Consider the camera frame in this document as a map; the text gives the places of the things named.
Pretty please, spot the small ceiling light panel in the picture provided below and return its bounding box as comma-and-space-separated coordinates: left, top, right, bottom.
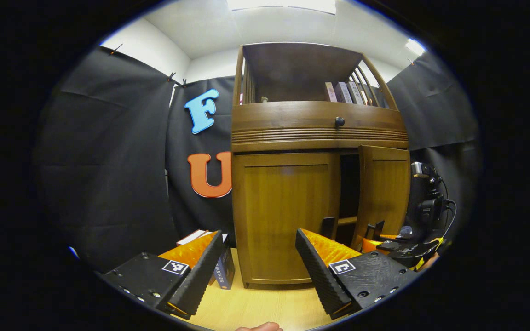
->
405, 38, 426, 57

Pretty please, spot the wooden double-door shoe cabinet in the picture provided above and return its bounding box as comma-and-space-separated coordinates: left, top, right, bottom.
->
230, 42, 411, 290

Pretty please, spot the wooden shoe cabinet door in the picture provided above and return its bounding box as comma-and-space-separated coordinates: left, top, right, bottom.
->
233, 153, 341, 285
351, 145, 411, 251

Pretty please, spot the red book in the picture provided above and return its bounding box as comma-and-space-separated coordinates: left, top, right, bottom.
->
176, 229, 208, 246

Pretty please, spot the large ceiling light panel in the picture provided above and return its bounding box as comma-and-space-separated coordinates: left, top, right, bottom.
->
226, 0, 337, 15

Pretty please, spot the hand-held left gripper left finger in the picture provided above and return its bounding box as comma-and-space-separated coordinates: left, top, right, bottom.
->
102, 230, 224, 320

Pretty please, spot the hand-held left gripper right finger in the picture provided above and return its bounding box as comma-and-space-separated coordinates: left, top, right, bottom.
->
295, 228, 422, 321

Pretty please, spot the blue book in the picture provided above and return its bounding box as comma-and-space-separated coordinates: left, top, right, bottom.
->
213, 234, 236, 290

